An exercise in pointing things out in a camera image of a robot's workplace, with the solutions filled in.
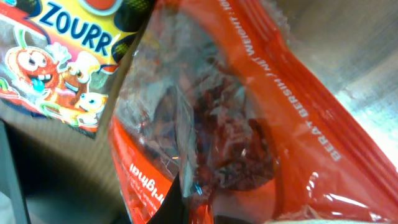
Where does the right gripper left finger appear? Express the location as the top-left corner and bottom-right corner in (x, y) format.
(149, 174), (189, 224)

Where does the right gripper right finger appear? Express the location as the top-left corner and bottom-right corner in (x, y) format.
(213, 215), (251, 224)

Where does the red Hacks candy bag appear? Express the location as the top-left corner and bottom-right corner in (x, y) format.
(109, 1), (397, 223)

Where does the black Haribo candy bag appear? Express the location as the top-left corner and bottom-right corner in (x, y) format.
(1, 0), (153, 137)

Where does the dark green gift box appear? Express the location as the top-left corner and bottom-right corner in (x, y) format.
(1, 121), (31, 224)

